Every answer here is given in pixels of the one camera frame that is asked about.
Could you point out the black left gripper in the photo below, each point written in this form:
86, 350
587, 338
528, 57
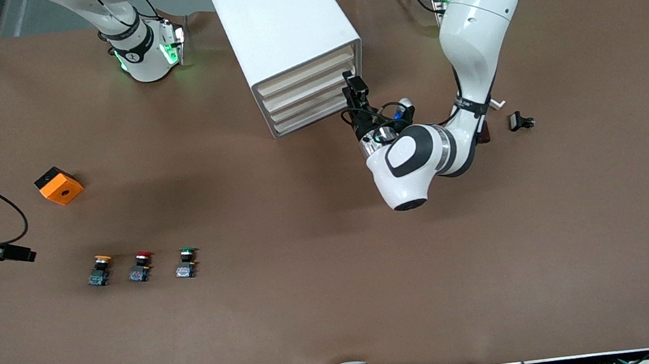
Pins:
363, 124

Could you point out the yellow push button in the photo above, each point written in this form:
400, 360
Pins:
100, 273

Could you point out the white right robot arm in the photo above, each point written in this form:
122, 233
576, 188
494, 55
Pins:
142, 59

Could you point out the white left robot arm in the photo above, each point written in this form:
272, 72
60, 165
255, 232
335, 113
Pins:
473, 37

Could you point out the red push button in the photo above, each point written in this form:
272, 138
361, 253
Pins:
140, 269

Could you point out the green push button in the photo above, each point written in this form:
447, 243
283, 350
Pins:
186, 265

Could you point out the orange box with hole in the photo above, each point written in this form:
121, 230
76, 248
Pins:
63, 190

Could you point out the small brown metal component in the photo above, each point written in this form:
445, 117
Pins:
485, 134

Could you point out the small black clip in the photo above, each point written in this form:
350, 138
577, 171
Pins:
516, 121

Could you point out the brown paper table cover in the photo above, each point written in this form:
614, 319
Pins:
334, 266

